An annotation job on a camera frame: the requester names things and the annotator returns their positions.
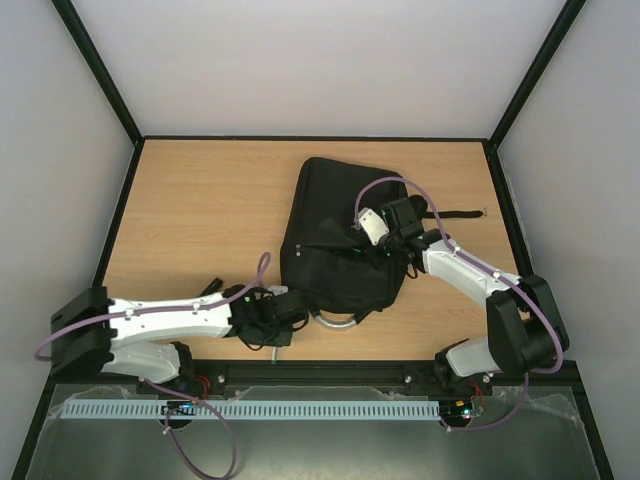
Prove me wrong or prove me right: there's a black student backpack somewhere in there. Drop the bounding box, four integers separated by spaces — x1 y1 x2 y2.
278 156 489 332

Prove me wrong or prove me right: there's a pink highlighter black body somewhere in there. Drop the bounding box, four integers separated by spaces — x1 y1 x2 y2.
201 277 224 296

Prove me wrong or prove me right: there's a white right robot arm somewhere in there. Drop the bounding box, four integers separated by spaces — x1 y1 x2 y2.
357 199 569 392

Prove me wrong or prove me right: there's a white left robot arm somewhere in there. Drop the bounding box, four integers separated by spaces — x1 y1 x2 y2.
50 284 309 383

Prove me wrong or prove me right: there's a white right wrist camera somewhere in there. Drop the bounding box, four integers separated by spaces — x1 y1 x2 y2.
353 207 390 247

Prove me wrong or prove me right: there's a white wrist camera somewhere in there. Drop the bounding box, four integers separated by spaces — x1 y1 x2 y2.
268 285 288 295
353 207 390 247

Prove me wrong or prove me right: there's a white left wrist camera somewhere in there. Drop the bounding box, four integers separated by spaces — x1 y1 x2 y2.
268 285 288 295

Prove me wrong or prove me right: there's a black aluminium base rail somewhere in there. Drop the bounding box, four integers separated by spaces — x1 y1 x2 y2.
49 357 584 399

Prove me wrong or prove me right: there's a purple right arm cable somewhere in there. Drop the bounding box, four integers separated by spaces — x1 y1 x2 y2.
352 175 566 432

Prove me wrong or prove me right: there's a light blue cable duct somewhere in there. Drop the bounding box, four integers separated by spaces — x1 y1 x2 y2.
60 399 440 421

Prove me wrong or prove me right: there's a black cage frame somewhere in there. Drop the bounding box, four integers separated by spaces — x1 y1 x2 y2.
12 0 613 479

